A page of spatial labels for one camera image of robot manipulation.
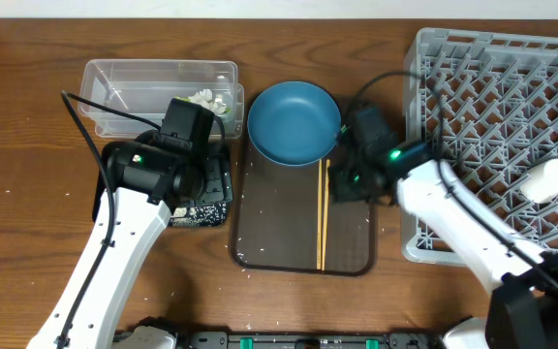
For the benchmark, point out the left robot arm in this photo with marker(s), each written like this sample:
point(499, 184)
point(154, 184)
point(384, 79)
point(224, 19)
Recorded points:
point(146, 185)

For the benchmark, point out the black plastic tray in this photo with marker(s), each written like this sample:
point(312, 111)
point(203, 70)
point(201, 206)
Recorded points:
point(211, 208)

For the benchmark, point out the white cup green inside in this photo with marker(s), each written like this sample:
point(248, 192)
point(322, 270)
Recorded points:
point(541, 184)

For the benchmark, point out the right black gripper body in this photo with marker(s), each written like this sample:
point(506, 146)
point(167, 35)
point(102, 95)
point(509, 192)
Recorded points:
point(357, 180)

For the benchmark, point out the dark brown serving tray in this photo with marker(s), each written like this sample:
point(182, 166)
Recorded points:
point(275, 222)

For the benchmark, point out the wooden chopstick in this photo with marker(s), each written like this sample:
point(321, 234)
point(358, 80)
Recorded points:
point(319, 215)
point(325, 216)

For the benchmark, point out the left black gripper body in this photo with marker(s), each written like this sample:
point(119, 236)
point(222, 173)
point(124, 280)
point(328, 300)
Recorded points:
point(206, 185)

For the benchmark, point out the pile of white rice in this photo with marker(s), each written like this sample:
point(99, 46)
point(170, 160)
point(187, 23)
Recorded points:
point(200, 216)

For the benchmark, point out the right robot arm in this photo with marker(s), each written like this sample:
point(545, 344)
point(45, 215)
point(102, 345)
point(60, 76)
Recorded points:
point(520, 278)

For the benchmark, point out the left wooden chopstick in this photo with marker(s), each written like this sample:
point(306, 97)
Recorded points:
point(319, 215)

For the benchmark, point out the dark blue plate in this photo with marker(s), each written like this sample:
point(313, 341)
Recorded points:
point(294, 123)

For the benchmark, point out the right wooden chopstick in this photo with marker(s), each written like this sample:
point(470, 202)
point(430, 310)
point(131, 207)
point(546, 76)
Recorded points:
point(325, 216)

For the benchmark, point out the clear plastic bin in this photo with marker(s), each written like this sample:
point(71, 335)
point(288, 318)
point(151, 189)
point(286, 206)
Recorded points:
point(145, 88)

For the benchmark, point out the grey plastic dishwasher rack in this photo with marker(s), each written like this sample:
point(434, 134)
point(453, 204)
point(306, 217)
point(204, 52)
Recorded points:
point(490, 101)

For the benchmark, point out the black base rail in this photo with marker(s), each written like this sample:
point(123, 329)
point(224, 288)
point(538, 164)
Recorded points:
point(149, 337)

